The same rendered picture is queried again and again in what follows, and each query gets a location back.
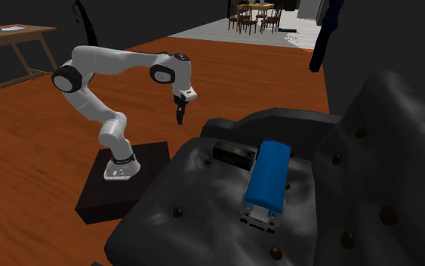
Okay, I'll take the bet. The wooden dining table with chairs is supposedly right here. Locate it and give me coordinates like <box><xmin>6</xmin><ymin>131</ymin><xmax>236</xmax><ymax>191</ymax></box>
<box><xmin>227</xmin><ymin>1</ymin><xmax>284</xmax><ymax>36</ymax></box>

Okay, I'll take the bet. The brown wooden desk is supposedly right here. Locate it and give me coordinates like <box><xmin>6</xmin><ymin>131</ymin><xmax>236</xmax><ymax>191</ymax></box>
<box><xmin>0</xmin><ymin>23</ymin><xmax>58</xmax><ymax>97</ymax></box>

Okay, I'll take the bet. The blue toy bus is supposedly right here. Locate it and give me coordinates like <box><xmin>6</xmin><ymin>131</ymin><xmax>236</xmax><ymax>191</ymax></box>
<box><xmin>239</xmin><ymin>138</ymin><xmax>294</xmax><ymax>234</ymax></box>

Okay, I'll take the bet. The black rectangular box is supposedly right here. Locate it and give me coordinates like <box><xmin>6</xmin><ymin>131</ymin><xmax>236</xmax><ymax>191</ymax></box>
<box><xmin>212</xmin><ymin>139</ymin><xmax>259</xmax><ymax>172</ymax></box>

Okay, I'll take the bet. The black robot stand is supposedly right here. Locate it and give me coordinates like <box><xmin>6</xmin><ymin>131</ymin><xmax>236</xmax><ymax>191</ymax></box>
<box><xmin>74</xmin><ymin>141</ymin><xmax>171</xmax><ymax>225</ymax></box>

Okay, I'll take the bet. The dark blue hanging curtain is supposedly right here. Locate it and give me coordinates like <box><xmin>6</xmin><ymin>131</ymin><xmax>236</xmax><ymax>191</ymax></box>
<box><xmin>309</xmin><ymin>0</ymin><xmax>346</xmax><ymax>73</ymax></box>

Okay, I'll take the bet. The dark grey tufted sofa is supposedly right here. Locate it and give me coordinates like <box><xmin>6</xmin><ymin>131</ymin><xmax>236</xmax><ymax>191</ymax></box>
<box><xmin>103</xmin><ymin>70</ymin><xmax>425</xmax><ymax>266</ymax></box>

